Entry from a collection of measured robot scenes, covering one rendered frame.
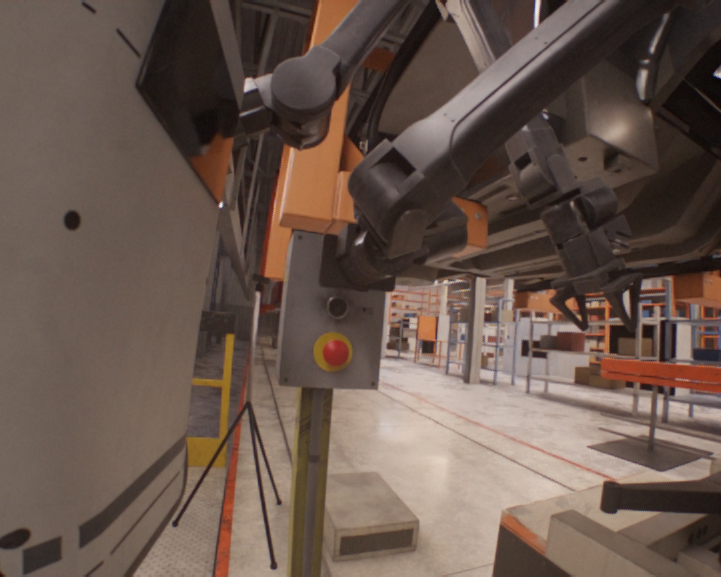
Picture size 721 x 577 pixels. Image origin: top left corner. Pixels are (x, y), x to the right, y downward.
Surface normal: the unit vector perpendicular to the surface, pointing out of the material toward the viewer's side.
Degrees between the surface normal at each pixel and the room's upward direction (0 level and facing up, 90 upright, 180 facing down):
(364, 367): 90
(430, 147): 84
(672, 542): 90
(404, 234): 139
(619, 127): 90
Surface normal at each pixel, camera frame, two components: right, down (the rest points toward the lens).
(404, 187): -0.50, -0.26
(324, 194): 0.34, -0.08
